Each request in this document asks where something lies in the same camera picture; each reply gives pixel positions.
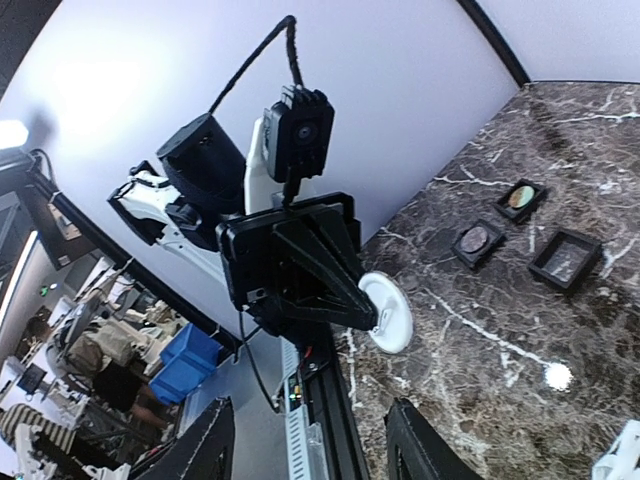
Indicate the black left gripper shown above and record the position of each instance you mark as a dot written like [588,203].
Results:
[290,268]

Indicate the black square box right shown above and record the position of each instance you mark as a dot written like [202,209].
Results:
[566,260]

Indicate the striped black white garment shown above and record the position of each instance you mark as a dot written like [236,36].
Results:
[621,461]

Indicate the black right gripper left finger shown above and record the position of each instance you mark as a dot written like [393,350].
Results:
[204,451]

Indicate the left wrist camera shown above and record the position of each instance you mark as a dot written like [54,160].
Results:
[289,147]

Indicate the black square box rear left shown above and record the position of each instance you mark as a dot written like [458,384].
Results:
[518,217]

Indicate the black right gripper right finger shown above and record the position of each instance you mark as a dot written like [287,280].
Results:
[416,451]

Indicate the green round brooch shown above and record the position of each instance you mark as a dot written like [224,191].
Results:
[521,197]

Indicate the blue plastic bin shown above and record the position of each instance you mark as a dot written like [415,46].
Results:
[188,360]

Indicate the person in background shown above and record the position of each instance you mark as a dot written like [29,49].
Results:
[120,389]

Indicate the black square box front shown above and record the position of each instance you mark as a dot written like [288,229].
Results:
[474,261]

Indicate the white slotted cable duct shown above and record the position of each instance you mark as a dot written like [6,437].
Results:
[306,456]

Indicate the black left frame post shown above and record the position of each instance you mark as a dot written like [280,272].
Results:
[496,40]

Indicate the purple round brooch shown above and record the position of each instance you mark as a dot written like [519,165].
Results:
[477,239]

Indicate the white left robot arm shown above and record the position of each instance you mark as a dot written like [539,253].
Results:
[200,186]

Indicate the black square box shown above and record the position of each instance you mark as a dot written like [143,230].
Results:
[474,261]
[566,260]
[518,217]

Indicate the black front table rail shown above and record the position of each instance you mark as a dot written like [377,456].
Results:
[329,406]

